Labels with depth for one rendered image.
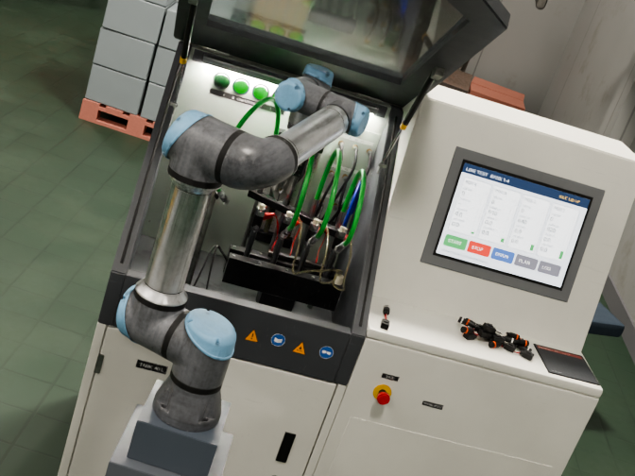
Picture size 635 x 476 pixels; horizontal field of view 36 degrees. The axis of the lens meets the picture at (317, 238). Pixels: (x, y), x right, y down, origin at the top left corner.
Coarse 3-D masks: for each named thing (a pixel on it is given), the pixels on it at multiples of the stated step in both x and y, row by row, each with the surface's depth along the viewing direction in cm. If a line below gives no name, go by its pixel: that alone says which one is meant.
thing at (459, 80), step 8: (536, 0) 591; (544, 0) 576; (464, 64) 683; (456, 72) 638; (464, 72) 646; (448, 80) 602; (456, 80) 611; (464, 80) 619; (456, 88) 593; (464, 88) 596
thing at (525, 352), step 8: (464, 320) 279; (464, 328) 274; (472, 328) 279; (480, 328) 278; (488, 328) 276; (464, 336) 276; (472, 336) 276; (480, 336) 276; (488, 336) 276; (496, 336) 277; (504, 336) 279; (512, 336) 279; (496, 344) 276; (504, 344) 278; (512, 344) 278; (520, 344) 279; (528, 344) 279; (512, 352) 277; (520, 352) 277; (528, 352) 276
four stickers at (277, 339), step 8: (248, 328) 261; (248, 336) 262; (256, 336) 262; (272, 336) 263; (280, 336) 263; (272, 344) 264; (280, 344) 264; (296, 344) 264; (304, 344) 264; (296, 352) 265; (304, 352) 265; (320, 352) 265; (328, 352) 265
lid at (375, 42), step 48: (192, 0) 245; (240, 0) 248; (288, 0) 240; (336, 0) 232; (384, 0) 225; (432, 0) 219; (480, 0) 208; (240, 48) 281; (288, 48) 272; (336, 48) 266; (384, 48) 256; (432, 48) 248; (480, 48) 235; (384, 96) 292
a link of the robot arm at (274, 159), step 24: (336, 96) 224; (312, 120) 211; (336, 120) 216; (360, 120) 221; (240, 144) 191; (264, 144) 193; (288, 144) 197; (312, 144) 206; (240, 168) 190; (264, 168) 192; (288, 168) 196
